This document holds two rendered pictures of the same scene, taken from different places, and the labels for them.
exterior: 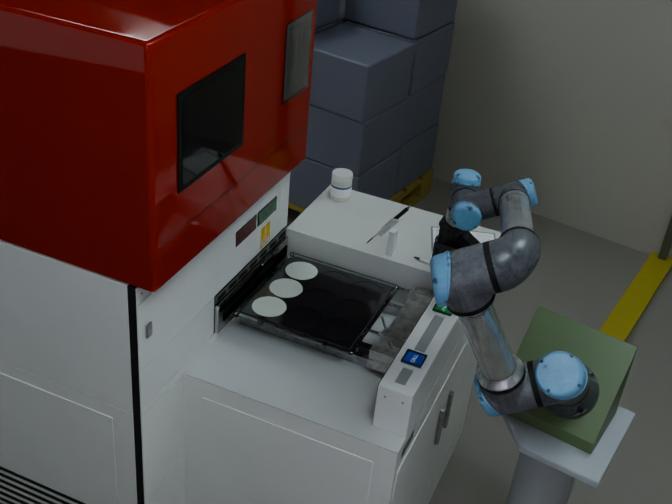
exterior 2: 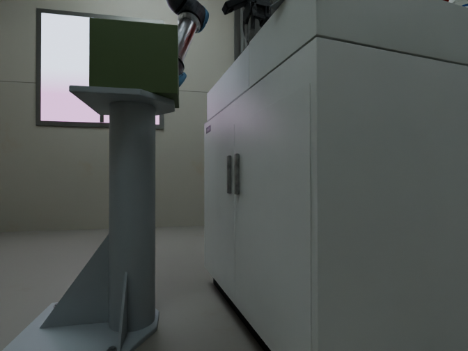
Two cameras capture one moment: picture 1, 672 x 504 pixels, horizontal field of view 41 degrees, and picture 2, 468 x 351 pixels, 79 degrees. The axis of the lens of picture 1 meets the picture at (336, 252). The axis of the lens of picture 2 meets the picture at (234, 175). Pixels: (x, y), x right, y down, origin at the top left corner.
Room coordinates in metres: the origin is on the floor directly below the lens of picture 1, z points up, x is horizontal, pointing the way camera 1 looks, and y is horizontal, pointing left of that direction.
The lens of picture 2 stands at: (2.88, -1.03, 0.53)
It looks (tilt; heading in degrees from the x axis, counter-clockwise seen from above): 1 degrees up; 140
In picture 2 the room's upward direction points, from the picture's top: straight up
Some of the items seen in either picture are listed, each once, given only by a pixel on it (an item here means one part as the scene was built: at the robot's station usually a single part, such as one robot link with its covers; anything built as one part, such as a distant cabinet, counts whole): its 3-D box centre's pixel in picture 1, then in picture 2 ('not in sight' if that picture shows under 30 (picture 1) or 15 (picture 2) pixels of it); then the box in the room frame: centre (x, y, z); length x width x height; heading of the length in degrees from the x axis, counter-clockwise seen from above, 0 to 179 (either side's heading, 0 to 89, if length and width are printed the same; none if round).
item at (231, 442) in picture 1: (346, 418); (308, 210); (2.22, -0.09, 0.41); 0.96 x 0.64 x 0.82; 159
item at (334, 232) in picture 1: (394, 249); (370, 56); (2.51, -0.19, 0.89); 0.62 x 0.35 x 0.14; 69
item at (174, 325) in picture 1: (220, 274); not in sight; (2.08, 0.32, 1.02); 0.81 x 0.03 x 0.40; 159
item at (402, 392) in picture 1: (426, 352); (233, 92); (1.99, -0.28, 0.89); 0.55 x 0.09 x 0.14; 159
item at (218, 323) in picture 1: (253, 281); not in sight; (2.24, 0.24, 0.89); 0.44 x 0.02 x 0.10; 159
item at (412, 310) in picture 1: (403, 332); not in sight; (2.11, -0.22, 0.87); 0.36 x 0.08 x 0.03; 159
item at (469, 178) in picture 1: (464, 191); not in sight; (2.16, -0.33, 1.31); 0.09 x 0.08 x 0.11; 178
